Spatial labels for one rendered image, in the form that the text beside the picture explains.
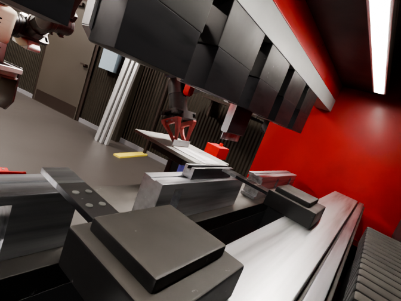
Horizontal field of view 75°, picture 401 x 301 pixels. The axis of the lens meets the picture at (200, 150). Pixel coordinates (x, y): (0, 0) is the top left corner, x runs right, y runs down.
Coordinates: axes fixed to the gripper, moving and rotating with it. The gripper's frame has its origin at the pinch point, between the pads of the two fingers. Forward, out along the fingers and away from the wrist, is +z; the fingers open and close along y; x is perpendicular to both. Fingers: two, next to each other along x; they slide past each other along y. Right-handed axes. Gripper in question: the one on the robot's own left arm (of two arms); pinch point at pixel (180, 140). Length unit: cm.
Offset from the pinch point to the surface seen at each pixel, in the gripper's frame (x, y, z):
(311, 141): -21, 86, -4
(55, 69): 446, 184, -219
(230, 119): -19.8, -3.5, -2.5
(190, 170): -12.5, -12.4, 10.1
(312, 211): -37.7, -4.9, 20.6
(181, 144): -0.8, -0.7, 1.4
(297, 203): -34.7, -5.0, 18.9
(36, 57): 500, 173, -259
